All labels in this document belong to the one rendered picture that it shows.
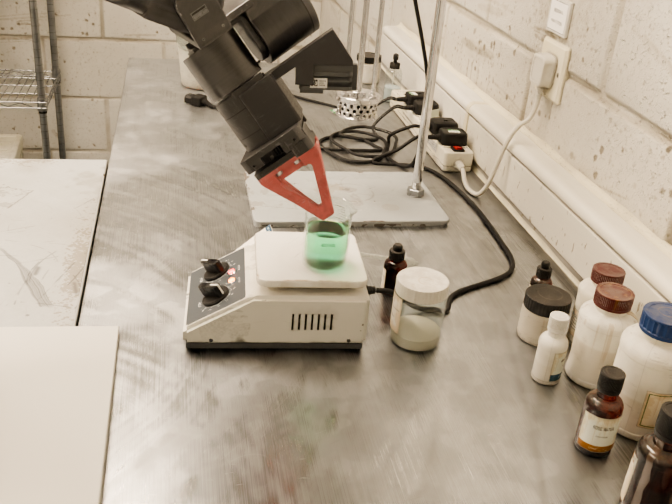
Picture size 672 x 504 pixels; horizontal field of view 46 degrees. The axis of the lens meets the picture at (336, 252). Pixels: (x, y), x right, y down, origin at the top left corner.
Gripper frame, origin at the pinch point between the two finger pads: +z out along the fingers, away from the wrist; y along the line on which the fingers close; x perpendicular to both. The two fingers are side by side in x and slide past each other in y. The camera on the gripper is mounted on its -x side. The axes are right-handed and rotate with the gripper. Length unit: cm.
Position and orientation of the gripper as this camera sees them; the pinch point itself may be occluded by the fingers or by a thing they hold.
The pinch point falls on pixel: (324, 209)
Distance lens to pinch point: 79.3
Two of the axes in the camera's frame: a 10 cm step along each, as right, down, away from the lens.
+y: -0.2, -3.2, 9.5
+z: 5.6, 7.8, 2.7
